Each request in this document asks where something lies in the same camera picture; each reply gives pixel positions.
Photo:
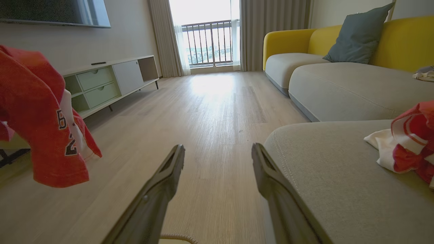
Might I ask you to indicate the red and white garment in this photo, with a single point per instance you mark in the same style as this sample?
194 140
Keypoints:
410 142

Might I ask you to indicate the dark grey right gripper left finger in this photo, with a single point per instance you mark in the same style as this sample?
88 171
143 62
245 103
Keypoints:
149 203

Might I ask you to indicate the grey white crumpled garment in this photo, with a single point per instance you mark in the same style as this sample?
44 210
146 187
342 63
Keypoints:
425 74

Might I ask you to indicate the white green television cabinet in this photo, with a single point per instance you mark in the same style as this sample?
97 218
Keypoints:
101 84

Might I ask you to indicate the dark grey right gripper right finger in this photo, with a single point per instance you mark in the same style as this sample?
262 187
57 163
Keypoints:
281 206

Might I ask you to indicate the dark metal balcony railing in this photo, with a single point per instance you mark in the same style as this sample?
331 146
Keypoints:
210 42

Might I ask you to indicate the pink perforated plastic laundry basket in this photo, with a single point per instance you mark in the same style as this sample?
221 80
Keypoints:
178 239

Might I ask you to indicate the black remote control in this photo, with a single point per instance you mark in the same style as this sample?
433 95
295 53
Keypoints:
98 63

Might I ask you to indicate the teal square sofa cushion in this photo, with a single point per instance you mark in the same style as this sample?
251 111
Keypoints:
359 37

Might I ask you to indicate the wall mounted flat television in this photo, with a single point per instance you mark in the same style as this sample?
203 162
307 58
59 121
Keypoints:
51 12

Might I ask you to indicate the white sheer curtain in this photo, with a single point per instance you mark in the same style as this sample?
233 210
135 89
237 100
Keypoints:
235 40
181 47

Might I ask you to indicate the grey window curtain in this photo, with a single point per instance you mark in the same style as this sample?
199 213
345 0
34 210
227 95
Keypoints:
271 20

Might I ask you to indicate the black metal furniture leg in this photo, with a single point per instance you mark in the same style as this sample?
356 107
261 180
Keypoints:
10 156

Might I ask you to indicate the beige window curtain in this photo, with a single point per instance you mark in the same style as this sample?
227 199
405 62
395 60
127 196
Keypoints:
162 37

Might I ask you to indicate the red shirt with number print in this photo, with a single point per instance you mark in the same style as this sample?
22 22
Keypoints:
34 118

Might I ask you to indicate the grey sofa with yellow back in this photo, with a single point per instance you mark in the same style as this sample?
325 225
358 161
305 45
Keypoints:
339 88

